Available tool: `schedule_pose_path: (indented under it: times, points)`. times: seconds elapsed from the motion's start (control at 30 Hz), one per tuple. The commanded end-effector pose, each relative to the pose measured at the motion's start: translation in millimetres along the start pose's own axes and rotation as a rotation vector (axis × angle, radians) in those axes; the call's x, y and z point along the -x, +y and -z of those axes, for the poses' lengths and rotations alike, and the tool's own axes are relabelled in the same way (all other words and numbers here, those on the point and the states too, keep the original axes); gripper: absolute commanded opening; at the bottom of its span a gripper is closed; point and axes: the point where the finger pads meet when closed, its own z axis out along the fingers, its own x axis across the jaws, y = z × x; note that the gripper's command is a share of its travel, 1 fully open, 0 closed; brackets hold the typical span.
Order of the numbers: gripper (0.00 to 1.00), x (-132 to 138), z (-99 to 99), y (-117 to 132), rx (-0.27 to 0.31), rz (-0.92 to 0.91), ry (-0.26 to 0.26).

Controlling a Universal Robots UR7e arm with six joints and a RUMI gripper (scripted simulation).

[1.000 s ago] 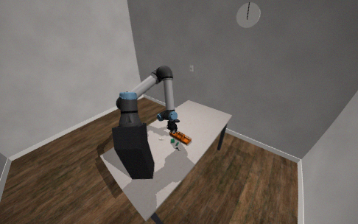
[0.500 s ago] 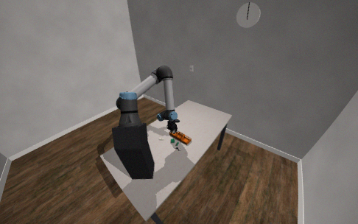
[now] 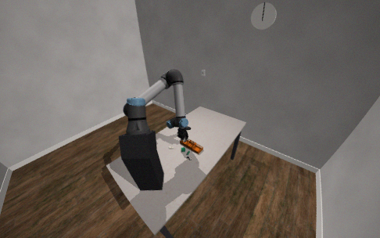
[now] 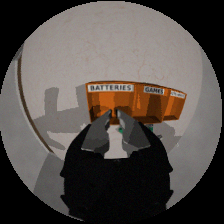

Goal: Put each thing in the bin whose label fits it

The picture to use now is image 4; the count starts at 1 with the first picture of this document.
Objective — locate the orange bin rack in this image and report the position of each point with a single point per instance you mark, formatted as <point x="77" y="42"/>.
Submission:
<point x="148" y="108"/>

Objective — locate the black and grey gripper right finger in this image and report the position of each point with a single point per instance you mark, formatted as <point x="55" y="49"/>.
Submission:
<point x="137" y="137"/>

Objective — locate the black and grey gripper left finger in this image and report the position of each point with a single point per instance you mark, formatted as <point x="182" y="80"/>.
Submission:
<point x="94" y="138"/>

